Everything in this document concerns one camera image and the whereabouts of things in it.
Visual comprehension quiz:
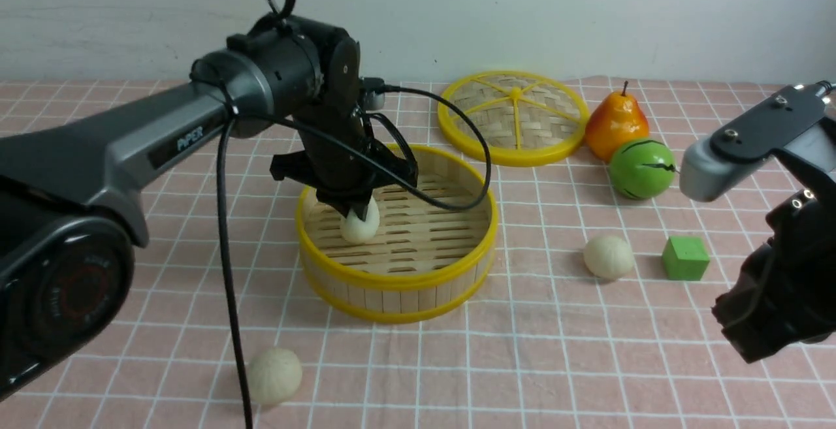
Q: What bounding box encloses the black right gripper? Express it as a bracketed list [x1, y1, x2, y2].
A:
[713, 190, 835, 363]

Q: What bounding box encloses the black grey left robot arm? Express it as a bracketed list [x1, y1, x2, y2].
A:
[1, 15, 418, 399]

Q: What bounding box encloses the yellow woven bamboo steamer lid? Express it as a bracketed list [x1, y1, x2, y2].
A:
[442, 70, 589, 167]

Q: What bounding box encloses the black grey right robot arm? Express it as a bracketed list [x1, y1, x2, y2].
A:
[679, 81, 835, 363]

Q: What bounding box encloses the green toy watermelon ball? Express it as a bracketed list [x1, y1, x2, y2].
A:
[609, 138, 677, 200]

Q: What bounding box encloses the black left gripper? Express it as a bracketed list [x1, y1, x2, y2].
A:
[270, 77, 419, 221]

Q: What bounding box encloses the orange yellow toy pear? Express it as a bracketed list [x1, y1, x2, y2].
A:
[583, 81, 650, 163]

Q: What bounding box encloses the white bun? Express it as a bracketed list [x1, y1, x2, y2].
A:
[247, 347, 304, 406]
[582, 235, 635, 281]
[340, 197, 380, 245]

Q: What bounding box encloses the yellow rimmed bamboo steamer tray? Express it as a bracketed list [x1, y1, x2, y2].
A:
[295, 185, 499, 324]

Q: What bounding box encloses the green foam cube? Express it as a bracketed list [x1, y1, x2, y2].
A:
[661, 236, 711, 282]

